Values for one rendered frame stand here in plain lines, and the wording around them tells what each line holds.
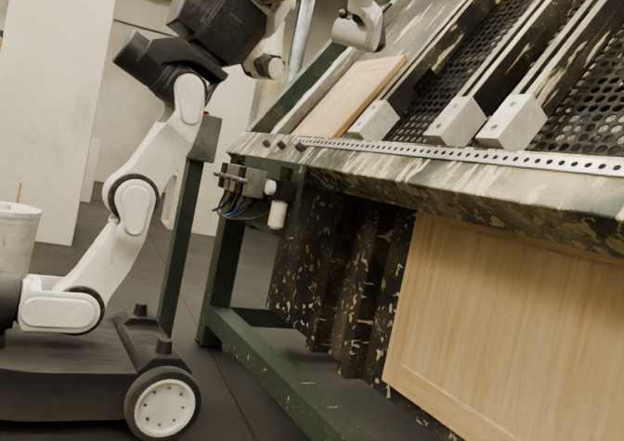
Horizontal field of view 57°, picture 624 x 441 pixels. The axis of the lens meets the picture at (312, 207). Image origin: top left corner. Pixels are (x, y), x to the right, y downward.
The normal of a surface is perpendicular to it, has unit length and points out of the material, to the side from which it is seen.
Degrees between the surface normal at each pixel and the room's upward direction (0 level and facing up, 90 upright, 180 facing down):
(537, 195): 57
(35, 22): 90
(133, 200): 90
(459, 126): 90
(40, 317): 90
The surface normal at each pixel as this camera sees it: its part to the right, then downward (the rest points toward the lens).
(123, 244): 0.36, 0.55
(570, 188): -0.62, -0.65
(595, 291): -0.87, -0.15
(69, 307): 0.45, 0.14
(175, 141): 0.15, 0.45
